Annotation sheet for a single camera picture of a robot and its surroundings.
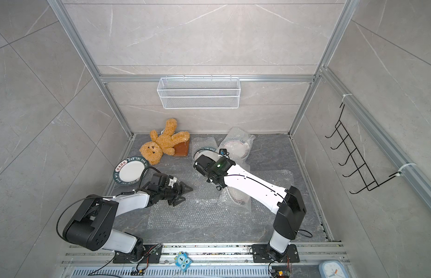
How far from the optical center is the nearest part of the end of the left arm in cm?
74

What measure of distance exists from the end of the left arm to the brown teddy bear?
28 cm

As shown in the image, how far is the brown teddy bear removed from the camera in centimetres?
103
